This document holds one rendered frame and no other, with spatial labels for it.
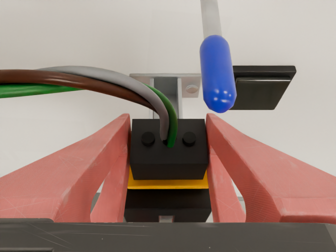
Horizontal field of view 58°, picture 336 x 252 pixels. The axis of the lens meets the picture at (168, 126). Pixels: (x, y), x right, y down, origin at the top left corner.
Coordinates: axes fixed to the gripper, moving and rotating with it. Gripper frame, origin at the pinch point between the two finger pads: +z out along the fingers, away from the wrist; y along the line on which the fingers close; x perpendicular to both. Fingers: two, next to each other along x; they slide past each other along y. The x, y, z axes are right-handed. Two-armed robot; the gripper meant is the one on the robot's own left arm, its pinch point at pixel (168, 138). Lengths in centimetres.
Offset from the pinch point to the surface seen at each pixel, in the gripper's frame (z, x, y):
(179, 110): 5.5, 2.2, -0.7
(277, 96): 7.5, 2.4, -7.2
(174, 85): 8.0, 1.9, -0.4
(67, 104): 9.2, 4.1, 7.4
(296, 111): 9.8, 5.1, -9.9
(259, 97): 7.5, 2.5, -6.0
